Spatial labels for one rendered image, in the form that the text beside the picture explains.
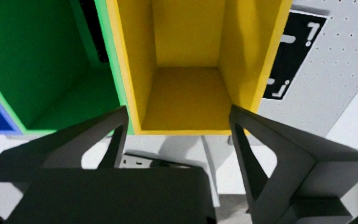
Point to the yellow open bin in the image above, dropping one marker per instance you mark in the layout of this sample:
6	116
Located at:
185	62

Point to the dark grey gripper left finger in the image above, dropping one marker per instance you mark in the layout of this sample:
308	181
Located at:
66	147

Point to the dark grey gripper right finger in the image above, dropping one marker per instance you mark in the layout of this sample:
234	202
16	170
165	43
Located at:
308	166

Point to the green bin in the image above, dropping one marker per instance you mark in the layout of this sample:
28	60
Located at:
50	74

